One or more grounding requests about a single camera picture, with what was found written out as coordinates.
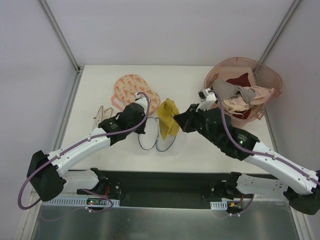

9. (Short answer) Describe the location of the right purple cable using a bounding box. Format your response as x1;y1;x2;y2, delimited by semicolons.
207;91;320;217

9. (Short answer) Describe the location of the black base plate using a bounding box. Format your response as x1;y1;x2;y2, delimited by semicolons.
91;170;251;209

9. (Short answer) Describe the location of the grey bra in tub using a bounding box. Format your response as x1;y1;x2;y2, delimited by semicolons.
211;79;256;105

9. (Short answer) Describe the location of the floral pink laundry pouch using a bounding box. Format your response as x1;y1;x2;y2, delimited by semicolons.
111;74;161;115

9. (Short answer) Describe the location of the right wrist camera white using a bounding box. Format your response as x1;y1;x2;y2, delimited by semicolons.
196;88;218;112

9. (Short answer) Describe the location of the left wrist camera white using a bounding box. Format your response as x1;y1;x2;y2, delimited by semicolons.
135;92;150;109

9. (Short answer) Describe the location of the white mesh laundry bag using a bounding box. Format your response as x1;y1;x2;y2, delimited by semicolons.
137;116;176;153

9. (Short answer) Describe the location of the dark red garment in tub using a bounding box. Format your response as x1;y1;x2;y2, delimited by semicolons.
226;73;251;87

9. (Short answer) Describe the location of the aluminium frame post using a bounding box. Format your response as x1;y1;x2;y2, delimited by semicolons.
258;0;303;64
37;0;81;73

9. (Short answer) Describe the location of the small beige mesh bag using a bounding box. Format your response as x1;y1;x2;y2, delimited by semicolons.
93;105;116;122

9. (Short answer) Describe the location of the left controller board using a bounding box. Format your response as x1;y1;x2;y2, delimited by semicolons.
42;196;112;208

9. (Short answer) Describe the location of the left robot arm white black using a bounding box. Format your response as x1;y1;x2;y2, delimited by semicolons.
26;100;149;202

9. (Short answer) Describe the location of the mustard yellow bra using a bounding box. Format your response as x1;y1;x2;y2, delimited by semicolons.
157;98;179;140

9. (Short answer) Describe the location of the right controller board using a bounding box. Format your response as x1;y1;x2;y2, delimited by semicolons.
209;200;243;211

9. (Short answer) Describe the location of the pink bra in tub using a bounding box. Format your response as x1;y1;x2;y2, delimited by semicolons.
223;85;275;112

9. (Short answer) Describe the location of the controller board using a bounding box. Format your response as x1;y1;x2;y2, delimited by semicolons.
42;196;112;208
209;200;243;211

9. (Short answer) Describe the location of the right aluminium frame post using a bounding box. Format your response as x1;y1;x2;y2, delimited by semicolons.
258;0;303;64

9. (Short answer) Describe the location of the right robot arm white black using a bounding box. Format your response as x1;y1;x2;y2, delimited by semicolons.
174;104;320;215

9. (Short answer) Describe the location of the left aluminium frame post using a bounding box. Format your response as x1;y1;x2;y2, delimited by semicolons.
37;0;81;73

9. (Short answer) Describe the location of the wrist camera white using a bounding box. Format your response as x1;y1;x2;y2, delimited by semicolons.
196;88;218;112
135;92;150;109

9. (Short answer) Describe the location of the pink translucent plastic tub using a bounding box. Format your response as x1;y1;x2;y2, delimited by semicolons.
203;57;283;128

